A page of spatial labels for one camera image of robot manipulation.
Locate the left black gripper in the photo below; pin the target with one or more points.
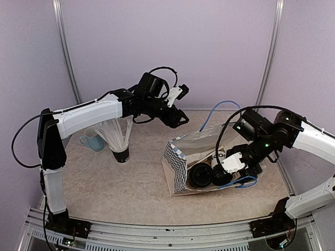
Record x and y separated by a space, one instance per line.
172 120

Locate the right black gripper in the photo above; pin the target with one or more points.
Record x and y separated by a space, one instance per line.
253 172

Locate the checkered paper takeout bag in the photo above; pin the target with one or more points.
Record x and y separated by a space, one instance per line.
183 152

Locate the white paper coffee cup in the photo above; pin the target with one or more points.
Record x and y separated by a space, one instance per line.
221 156

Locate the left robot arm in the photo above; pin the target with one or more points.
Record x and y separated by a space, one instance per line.
140 99

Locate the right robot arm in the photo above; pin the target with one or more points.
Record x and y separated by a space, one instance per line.
291 131

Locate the bundle of wrapped white straws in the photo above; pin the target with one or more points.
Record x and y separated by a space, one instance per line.
112 133

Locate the black paper cup with straws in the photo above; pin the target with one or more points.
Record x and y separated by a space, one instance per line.
121 155

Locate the light blue ceramic mug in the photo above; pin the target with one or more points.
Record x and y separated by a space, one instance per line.
92 139

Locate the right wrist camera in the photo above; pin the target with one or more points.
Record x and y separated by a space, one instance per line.
222 173

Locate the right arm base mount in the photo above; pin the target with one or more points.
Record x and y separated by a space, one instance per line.
278 221

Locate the aluminium front rail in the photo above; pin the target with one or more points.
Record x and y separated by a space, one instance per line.
114 236

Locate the right aluminium corner post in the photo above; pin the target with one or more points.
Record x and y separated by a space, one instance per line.
271 51

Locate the aluminium corner post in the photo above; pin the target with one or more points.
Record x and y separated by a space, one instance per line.
271 51
57 9

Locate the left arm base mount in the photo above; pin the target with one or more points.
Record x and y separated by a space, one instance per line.
62 223

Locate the left aluminium corner post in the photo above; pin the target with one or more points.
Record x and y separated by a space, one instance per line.
57 9

